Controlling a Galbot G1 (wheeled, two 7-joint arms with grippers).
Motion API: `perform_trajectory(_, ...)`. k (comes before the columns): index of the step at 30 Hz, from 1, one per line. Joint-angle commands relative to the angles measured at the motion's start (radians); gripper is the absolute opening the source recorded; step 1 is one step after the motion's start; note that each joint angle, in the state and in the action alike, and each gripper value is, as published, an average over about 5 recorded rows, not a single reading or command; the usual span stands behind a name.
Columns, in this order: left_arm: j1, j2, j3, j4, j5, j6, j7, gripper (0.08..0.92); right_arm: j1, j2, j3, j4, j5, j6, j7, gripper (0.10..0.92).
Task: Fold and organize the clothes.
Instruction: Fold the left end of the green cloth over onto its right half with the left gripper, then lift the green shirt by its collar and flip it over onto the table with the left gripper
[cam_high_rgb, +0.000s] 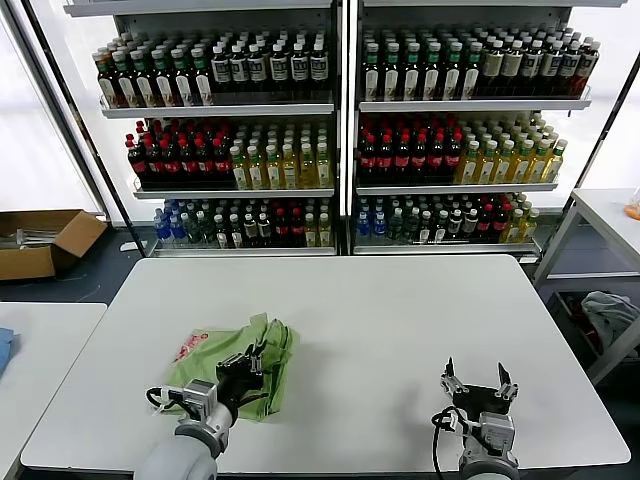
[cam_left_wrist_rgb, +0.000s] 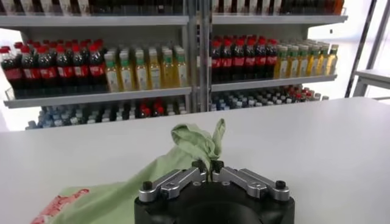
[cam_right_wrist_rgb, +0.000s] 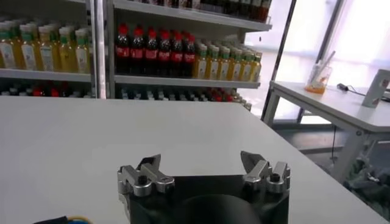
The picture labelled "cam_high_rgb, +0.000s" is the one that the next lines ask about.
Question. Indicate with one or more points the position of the small dark bottle white cap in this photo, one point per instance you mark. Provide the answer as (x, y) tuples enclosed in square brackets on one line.
[(469, 224), (425, 230), (264, 232), (455, 225), (235, 235), (250, 232), (440, 229), (220, 234)]

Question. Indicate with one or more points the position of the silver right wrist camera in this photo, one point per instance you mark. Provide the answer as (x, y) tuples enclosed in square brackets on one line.
[(497, 431)]

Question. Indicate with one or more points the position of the green polo shirt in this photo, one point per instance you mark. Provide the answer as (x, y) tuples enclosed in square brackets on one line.
[(210, 355)]

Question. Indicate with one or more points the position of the pale grey clothes pile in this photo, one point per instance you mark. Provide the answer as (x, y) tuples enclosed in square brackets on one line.
[(607, 310)]

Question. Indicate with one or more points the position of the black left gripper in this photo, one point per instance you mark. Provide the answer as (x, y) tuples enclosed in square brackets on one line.
[(237, 385)]

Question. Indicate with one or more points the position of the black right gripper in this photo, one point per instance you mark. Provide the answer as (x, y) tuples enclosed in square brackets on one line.
[(482, 400)]

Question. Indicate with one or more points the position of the grey metal parts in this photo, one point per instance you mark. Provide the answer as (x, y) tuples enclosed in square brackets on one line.
[(35, 237)]

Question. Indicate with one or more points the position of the brown cardboard box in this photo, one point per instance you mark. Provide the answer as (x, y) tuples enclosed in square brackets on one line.
[(25, 262)]

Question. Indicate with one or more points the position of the small yellow tea bottle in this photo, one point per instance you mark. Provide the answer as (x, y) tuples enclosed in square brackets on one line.
[(310, 234), (324, 234), (512, 227), (528, 226)]

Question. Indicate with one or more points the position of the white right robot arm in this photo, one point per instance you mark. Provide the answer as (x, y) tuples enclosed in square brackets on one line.
[(485, 465)]

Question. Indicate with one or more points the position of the dark tea bottle green cap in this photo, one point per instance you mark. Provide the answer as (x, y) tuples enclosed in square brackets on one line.
[(391, 80), (144, 87), (163, 87), (431, 80), (470, 80), (202, 86), (451, 80), (371, 80), (125, 87), (412, 80), (183, 87)]

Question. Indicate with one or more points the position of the dark bottle white label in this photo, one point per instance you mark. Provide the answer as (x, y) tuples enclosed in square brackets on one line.
[(530, 65), (549, 65), (238, 67), (299, 66), (586, 65), (256, 66), (567, 65), (279, 66), (318, 65), (220, 67)]

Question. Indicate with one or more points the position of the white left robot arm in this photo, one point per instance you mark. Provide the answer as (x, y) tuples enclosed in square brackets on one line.
[(185, 457)]

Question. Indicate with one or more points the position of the dark bottle beige label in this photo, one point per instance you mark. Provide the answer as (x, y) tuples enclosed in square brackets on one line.
[(511, 65), (492, 65)]

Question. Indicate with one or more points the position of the yellow tea bottle white cap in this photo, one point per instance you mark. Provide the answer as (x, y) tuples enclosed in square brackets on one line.
[(502, 170), (272, 174), (307, 172), (240, 175), (485, 170), (520, 169), (537, 169), (467, 170), (255, 175), (289, 174), (324, 172), (553, 167)]

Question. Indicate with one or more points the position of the grey metal shelf unit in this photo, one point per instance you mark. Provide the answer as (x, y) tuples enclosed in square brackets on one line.
[(220, 110), (475, 106)]

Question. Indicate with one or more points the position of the dark tea bottle orange label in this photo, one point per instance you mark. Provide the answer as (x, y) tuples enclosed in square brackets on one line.
[(106, 87)]

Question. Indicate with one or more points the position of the small cola bottle red cap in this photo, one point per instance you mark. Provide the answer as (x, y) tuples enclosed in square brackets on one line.
[(498, 222), (483, 224), (281, 231), (297, 231)]

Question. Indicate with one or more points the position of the red garment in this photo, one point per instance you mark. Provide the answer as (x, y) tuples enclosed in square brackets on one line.
[(594, 337)]

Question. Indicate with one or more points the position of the black storage crate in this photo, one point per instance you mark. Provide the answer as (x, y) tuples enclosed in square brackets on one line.
[(562, 310)]

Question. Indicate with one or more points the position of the small clear green bottle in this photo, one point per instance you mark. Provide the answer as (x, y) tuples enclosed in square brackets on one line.
[(396, 227), (411, 227)]

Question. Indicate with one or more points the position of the blue folded cloth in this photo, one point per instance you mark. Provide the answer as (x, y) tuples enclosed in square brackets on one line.
[(6, 350)]

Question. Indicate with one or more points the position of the grey metal frame table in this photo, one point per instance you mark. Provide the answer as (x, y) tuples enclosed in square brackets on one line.
[(600, 202)]

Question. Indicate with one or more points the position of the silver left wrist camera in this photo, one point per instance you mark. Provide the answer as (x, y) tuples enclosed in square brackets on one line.
[(199, 396)]

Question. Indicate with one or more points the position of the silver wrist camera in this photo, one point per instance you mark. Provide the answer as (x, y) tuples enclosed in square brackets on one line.
[(497, 431), (199, 396)]

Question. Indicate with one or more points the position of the small blue drink bottle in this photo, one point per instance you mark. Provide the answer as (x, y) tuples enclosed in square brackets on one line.
[(363, 225), (175, 230), (160, 230), (379, 225)]

